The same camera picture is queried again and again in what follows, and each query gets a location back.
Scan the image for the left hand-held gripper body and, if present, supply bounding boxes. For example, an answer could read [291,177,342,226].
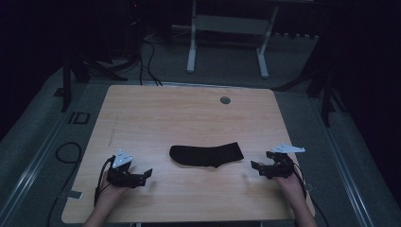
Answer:
[106,148,140,189]

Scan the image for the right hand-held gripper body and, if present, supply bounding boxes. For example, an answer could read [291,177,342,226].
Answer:
[266,143,306,180]

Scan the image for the black sock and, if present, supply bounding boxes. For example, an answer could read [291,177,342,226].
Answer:
[168,141,245,169]

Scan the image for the person's right hand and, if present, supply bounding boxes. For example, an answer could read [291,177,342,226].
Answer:
[273,173,306,202]

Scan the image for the person's left hand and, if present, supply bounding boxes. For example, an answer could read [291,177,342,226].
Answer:
[94,171,129,207]

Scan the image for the black metal stand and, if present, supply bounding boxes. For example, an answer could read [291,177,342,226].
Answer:
[273,36,348,128]
[52,51,129,114]

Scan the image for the left hand-held gripper cable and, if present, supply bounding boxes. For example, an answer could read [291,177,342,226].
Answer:
[93,155,116,207]

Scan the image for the hand-held gripper cable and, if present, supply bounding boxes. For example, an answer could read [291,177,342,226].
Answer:
[93,155,116,207]
[285,155,331,227]

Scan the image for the right hand-held gripper cable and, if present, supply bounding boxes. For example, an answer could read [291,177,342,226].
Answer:
[285,155,331,227]

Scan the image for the metal floor rail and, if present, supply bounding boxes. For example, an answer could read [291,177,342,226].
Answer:
[308,96,376,227]
[0,82,93,221]

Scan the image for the black cables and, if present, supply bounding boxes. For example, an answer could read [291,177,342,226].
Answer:
[137,36,165,87]

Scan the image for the white desk frame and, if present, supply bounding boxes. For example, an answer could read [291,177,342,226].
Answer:
[186,0,280,79]

